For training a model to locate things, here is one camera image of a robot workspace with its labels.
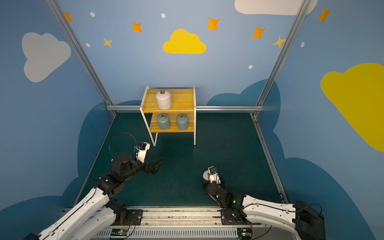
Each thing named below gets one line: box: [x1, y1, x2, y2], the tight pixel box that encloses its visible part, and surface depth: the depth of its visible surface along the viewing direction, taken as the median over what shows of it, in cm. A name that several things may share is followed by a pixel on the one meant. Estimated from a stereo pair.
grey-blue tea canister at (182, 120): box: [176, 113, 189, 131], surface depth 90 cm
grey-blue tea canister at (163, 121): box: [157, 113, 171, 130], surface depth 88 cm
